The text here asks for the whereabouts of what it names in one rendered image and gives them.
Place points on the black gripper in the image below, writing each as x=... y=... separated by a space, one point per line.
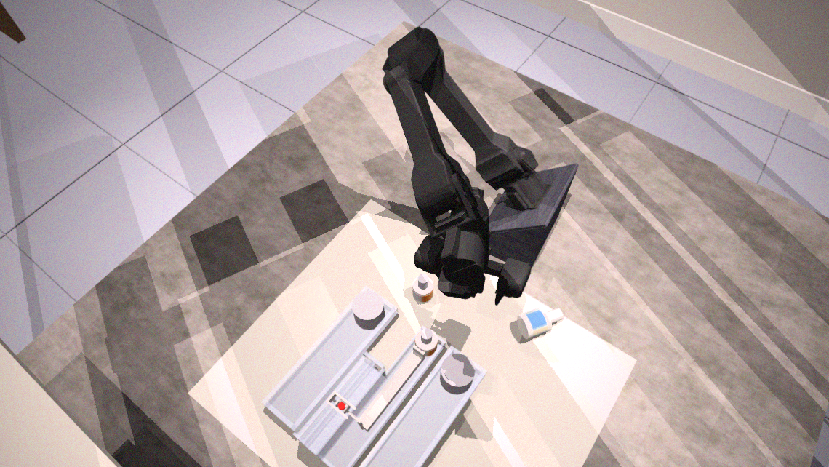
x=513 y=275

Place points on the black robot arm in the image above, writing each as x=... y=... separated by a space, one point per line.
x=415 y=64

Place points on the white jar with blue label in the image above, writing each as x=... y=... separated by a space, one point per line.
x=538 y=321

